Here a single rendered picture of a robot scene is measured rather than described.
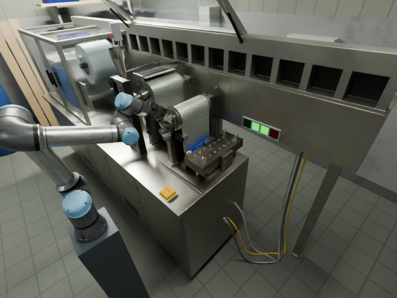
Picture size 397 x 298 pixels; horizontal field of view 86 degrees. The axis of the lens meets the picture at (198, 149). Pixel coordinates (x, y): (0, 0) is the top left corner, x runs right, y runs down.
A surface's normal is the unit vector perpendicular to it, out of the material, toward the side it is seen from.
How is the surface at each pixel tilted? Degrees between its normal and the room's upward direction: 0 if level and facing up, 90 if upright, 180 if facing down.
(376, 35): 90
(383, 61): 90
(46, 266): 0
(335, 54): 90
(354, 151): 90
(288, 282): 0
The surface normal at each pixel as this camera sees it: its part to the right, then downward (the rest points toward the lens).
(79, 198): 0.03, -0.73
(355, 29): -0.76, 0.41
